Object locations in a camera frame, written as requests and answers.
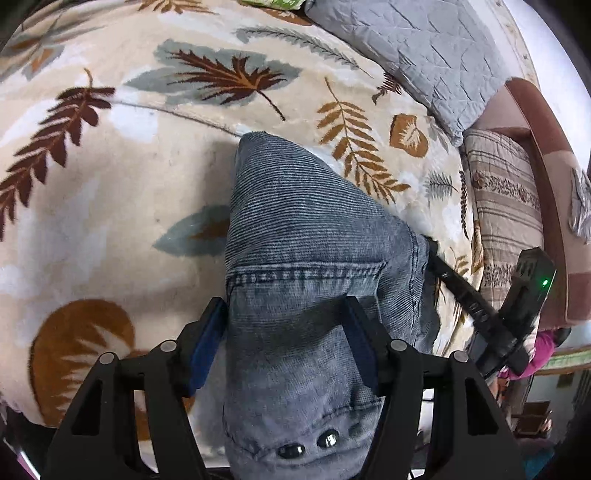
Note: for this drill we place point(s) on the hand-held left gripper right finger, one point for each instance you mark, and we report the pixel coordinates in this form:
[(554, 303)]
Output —
[(360, 344)]

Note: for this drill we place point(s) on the green patterned quilt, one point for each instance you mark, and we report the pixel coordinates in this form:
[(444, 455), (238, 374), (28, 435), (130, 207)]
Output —
[(277, 2)]

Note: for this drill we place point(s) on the leaf print blanket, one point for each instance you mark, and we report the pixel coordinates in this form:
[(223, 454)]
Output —
[(115, 175)]

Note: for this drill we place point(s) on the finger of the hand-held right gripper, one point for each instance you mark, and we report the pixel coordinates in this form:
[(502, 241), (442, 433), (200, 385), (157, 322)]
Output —
[(461, 288)]

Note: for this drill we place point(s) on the grey-blue denim jeans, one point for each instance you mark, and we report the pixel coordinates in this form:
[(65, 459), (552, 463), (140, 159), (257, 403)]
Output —
[(304, 258)]

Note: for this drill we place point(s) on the beige striped pillow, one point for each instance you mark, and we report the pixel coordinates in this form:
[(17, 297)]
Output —
[(503, 207)]

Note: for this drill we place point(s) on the silver headboard ornament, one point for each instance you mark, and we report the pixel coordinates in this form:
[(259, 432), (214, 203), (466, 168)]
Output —
[(581, 207)]

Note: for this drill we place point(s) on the grey quilted pillow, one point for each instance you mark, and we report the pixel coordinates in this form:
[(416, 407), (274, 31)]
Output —
[(415, 50)]

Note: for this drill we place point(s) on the person's right forearm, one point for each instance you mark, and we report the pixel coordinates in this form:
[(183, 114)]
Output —
[(538, 353)]

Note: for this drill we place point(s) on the brown bed headboard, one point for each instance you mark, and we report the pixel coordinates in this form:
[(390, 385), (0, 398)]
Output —
[(549, 184)]

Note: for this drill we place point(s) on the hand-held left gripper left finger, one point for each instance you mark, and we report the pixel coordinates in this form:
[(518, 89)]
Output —
[(210, 339)]

